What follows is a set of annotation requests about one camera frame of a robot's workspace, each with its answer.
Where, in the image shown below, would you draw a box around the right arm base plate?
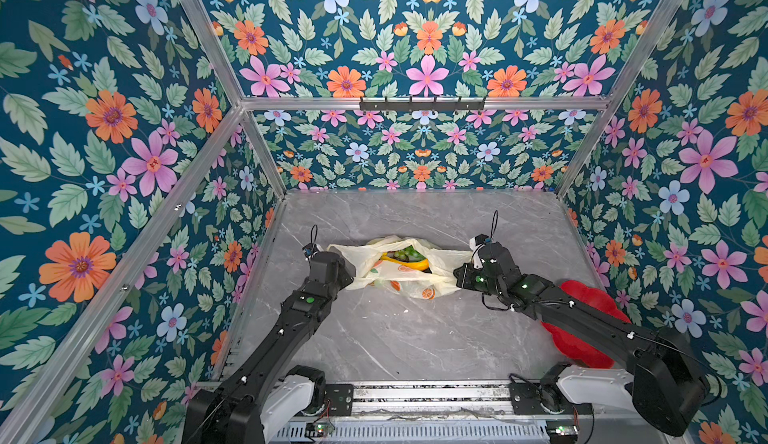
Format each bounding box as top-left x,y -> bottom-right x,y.
508,373 -> 593,416

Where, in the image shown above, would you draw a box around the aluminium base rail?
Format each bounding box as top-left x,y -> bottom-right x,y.
185,379 -> 679,424

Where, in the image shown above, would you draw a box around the red flower-shaped plate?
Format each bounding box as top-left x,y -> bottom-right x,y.
539,280 -> 632,370

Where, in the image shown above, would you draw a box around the yellow fake banana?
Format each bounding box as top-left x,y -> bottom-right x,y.
380,253 -> 430,271

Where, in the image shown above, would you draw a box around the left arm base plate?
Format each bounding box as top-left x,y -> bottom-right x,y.
320,383 -> 355,417

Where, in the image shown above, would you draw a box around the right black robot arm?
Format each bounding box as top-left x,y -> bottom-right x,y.
453,239 -> 710,437

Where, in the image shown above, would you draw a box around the green fake grapes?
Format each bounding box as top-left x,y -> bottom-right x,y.
390,246 -> 425,263

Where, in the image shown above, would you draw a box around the white vented cable duct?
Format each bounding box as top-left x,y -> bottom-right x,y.
271,421 -> 550,443

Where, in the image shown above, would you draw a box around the cream plastic bag orange print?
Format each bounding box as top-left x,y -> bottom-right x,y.
328,235 -> 472,300

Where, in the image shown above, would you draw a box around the black hook rail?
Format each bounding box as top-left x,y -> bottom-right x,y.
358,96 -> 486,113

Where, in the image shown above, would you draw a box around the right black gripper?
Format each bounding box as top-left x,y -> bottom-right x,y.
450,262 -> 504,300

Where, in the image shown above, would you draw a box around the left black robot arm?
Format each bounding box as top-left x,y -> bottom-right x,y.
182,251 -> 354,443

